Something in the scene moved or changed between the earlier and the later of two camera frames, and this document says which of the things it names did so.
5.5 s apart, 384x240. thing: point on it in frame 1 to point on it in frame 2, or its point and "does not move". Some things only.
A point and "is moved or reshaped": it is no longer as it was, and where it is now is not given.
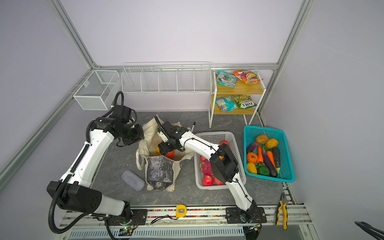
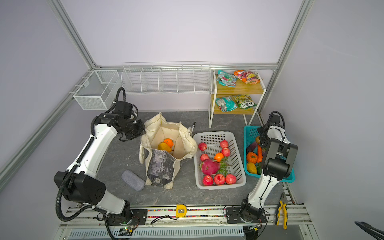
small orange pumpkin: [252, 157] does not move
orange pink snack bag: [247, 77] does not move
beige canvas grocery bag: [160, 171] is moved or reshaped
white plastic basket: [216, 138] does not move
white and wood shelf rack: [243, 99] does not move
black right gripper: [163, 148] to [264, 143]
